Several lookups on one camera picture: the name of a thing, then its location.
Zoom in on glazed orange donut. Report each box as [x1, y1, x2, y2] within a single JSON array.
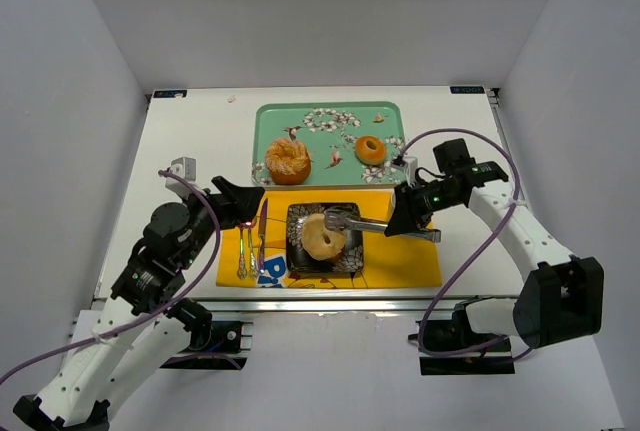
[[354, 135, 387, 166]]

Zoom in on metal serving tongs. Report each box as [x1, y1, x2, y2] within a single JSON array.
[[324, 209, 441, 243]]

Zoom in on pale speckled bagel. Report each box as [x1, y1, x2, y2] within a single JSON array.
[[301, 213, 347, 261]]

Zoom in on brown bread slice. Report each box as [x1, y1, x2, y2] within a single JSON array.
[[326, 248, 346, 265]]

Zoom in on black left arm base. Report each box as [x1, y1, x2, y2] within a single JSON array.
[[161, 320, 254, 371]]

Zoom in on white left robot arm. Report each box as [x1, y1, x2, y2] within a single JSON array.
[[13, 171, 265, 430]]

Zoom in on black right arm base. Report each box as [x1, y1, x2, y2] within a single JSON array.
[[418, 318, 515, 377]]

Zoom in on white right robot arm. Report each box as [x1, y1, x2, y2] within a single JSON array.
[[384, 139, 604, 349]]

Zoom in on pale green mug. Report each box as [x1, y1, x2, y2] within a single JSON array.
[[386, 192, 396, 221]]

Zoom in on iridescent knife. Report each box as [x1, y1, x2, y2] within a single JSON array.
[[258, 198, 268, 275]]

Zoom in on yellow placemat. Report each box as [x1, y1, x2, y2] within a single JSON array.
[[216, 190, 441, 289]]

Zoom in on iridescent spoon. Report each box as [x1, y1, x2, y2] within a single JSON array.
[[248, 225, 258, 280]]

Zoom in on sugar-crusted round bun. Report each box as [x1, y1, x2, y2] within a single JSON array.
[[265, 138, 311, 186]]

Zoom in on iridescent fork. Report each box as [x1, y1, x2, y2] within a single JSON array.
[[236, 225, 247, 280]]

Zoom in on black floral square plate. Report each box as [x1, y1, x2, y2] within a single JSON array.
[[286, 202, 364, 274]]

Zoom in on green floral tray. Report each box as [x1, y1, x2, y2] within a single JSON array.
[[251, 101, 405, 188]]

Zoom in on right corner label sticker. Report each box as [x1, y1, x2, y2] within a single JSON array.
[[449, 86, 485, 94]]

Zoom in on corner label sticker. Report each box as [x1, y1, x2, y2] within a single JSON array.
[[152, 89, 187, 99], [449, 86, 485, 94]]

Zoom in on left corner label sticker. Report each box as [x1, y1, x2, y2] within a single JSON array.
[[152, 89, 187, 99]]

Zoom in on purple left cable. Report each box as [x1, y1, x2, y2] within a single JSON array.
[[0, 168, 246, 387]]

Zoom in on purple cable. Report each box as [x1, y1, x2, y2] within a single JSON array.
[[394, 125, 534, 365], [0, 168, 246, 387]]

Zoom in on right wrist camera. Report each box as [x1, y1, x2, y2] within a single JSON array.
[[391, 154, 418, 187]]

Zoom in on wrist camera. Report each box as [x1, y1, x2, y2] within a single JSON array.
[[391, 154, 418, 187], [159, 157, 196, 200]]

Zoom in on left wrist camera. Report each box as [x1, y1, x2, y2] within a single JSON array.
[[159, 157, 196, 200]]

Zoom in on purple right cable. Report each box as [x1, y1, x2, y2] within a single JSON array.
[[394, 125, 534, 365]]

